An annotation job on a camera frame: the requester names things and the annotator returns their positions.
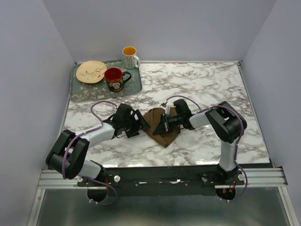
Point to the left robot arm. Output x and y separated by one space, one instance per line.
68 154

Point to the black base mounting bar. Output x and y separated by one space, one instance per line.
166 181

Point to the black skull mug red inside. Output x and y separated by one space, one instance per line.
116 79

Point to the beige floral plate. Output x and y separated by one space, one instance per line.
91 72

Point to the brown cloth napkin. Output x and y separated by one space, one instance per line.
152 117

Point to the aluminium frame rail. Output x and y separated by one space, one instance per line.
257 177

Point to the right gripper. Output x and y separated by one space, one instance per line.
163 126

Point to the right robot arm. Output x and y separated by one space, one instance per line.
228 124

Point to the floral green tray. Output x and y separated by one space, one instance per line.
82 92

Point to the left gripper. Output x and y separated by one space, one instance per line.
138 125

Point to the white mug orange inside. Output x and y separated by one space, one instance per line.
131 60

